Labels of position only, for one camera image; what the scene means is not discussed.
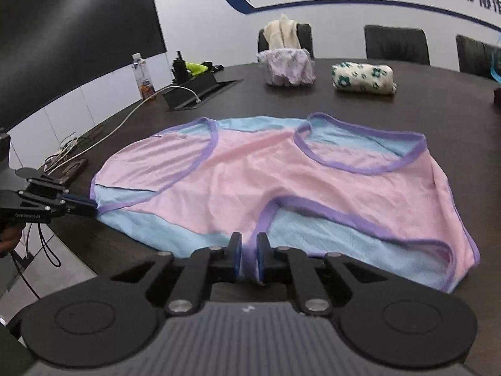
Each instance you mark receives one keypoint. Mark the yellow-green object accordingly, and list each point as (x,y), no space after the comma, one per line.
(196,68)

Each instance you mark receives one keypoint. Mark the black upright device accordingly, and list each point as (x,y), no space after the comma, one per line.
(180,68)

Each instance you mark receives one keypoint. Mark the pink and blue garment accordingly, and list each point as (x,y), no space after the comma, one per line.
(235,172)

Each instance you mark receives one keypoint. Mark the brown phone case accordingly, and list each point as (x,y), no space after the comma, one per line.
(74,170)

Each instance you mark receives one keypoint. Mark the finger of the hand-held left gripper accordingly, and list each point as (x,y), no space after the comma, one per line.
(83,209)
(41,181)

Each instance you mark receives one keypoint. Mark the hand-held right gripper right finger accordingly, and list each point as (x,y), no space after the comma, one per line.
(261,258)

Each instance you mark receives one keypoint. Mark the black office chair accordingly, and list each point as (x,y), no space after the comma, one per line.
(395,45)
(306,35)
(473,53)

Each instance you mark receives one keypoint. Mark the person's left hand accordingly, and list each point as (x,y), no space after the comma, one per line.
(8,239)

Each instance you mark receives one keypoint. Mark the cream cloth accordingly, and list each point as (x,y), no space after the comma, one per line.
(280,33)

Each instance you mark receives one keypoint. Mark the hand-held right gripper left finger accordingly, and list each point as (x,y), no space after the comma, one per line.
(237,256)

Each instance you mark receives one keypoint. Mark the purple floral folded cloth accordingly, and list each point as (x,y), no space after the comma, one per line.
(285,66)

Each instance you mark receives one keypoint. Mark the black wall screen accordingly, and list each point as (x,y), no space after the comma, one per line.
(78,27)

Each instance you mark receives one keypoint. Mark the clear water bottle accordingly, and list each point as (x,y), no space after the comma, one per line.
(143,80)

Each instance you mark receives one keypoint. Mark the green flower print cloth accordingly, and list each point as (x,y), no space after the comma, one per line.
(364,77)

